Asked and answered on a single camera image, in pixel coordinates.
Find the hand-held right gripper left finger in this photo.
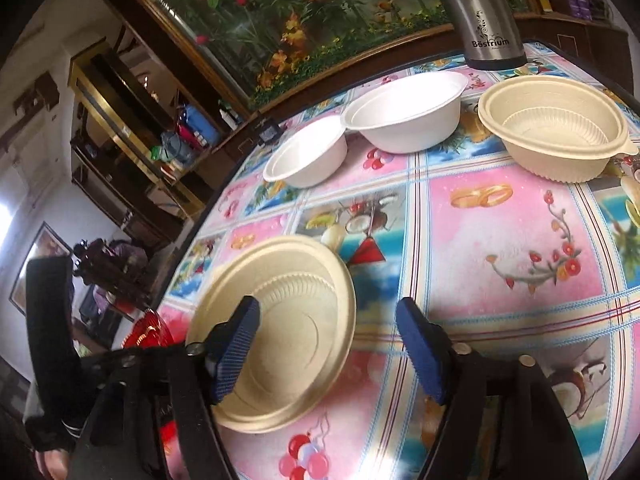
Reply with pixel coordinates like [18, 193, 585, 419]
[75, 296, 262, 480]

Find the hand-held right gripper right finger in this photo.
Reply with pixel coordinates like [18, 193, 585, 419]
[396, 297, 588, 480]

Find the beige ribbed plate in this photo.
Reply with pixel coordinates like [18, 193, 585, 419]
[189, 235, 357, 434]

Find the small white bowl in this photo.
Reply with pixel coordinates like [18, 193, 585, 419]
[263, 115, 349, 189]

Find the large white bowl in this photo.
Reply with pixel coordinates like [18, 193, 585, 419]
[340, 71, 470, 154]

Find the beige ribbed bowl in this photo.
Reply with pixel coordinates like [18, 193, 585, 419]
[478, 75, 639, 184]

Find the person's left forearm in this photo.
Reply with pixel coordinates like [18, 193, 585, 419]
[22, 385, 83, 480]

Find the red plastic object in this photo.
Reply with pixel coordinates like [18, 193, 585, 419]
[122, 309, 175, 352]

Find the colourful printed tablecloth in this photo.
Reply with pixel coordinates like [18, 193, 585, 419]
[160, 42, 640, 480]

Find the brown shelf unit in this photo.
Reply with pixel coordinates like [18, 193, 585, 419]
[67, 44, 213, 243]

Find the small black device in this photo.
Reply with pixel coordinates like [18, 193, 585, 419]
[257, 119, 282, 147]

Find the stainless steel thermos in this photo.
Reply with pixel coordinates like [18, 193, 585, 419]
[430, 0, 527, 71]

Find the aquarium with plants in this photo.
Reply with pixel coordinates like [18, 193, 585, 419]
[134, 0, 528, 107]

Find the dark wooden cabinet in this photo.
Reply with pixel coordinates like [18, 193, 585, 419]
[89, 0, 632, 161]

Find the framed wall picture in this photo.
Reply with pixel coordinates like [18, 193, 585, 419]
[9, 221, 72, 317]

